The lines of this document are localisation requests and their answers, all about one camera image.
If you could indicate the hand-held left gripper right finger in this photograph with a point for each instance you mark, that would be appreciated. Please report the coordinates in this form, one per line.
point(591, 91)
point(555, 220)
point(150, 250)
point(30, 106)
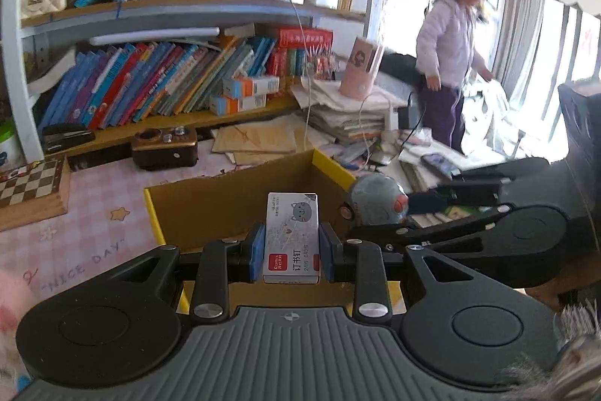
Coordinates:
point(327, 253)

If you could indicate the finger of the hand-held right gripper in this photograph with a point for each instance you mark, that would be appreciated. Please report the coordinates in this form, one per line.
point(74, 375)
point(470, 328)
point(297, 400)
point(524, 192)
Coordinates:
point(425, 203)
point(450, 226)

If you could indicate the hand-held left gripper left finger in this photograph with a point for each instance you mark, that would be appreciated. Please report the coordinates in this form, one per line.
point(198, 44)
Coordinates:
point(257, 253)

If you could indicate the white staple box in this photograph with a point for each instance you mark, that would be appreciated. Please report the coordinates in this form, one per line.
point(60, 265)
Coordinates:
point(291, 236)

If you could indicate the grey round toy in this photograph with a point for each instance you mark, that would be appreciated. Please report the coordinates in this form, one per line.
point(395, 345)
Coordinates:
point(375, 199)

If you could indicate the cardboard box with yellow rim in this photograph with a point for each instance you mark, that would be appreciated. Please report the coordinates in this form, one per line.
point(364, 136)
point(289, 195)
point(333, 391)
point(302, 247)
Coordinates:
point(211, 203)

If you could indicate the pile of books and papers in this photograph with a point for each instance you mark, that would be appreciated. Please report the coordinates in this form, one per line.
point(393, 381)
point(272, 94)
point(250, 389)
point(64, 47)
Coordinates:
point(413, 168)

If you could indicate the dark smartphone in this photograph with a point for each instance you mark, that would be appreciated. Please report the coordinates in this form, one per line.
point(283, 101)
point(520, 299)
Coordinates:
point(441, 164)

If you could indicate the white cloth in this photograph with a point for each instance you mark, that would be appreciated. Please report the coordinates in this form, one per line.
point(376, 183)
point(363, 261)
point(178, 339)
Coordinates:
point(493, 109)

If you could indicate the wood coloured sheets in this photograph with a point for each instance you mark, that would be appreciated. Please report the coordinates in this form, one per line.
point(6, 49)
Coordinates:
point(258, 138)

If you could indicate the stack of white papers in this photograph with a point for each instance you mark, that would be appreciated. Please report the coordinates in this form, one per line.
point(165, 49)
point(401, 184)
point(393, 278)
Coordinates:
point(347, 117)

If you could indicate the black bag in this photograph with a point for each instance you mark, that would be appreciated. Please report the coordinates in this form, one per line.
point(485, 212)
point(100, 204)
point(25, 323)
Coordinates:
point(399, 72)

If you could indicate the brown retro radio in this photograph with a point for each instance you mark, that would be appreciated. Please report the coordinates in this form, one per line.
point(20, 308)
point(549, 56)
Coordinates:
point(164, 149)

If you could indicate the pink cylinder container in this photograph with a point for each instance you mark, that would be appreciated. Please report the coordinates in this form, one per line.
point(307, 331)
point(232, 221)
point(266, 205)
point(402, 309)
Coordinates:
point(359, 77)

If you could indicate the grey curtain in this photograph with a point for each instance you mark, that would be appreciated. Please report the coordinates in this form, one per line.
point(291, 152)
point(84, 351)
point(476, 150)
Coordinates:
point(521, 39)

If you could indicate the orange white carton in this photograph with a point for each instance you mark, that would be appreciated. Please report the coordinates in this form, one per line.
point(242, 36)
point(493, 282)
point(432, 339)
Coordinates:
point(237, 104)
point(251, 86)

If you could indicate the grey furry cloth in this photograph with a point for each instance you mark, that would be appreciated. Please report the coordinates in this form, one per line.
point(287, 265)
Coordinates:
point(540, 377)

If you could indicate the red book set box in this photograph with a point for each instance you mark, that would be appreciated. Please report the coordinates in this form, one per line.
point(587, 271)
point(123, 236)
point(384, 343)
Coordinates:
point(305, 41)

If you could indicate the row of blue red books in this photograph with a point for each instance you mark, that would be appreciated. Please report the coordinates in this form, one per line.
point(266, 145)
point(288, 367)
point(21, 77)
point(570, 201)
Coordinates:
point(141, 86)

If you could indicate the black stapler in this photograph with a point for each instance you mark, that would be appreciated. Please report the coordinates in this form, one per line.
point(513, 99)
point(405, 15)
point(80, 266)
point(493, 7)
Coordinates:
point(65, 138)

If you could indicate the wooden chessboard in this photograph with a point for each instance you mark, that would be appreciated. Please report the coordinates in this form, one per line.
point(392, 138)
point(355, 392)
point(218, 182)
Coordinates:
point(33, 189)

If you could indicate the white wooden bookshelf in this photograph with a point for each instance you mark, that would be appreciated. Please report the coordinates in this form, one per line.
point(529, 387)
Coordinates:
point(141, 13)

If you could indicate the green white packet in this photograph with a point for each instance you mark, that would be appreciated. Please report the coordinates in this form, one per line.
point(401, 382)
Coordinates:
point(9, 145)

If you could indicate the white book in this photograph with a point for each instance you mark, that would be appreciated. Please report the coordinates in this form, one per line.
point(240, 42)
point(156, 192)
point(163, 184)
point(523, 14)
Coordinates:
point(49, 74)

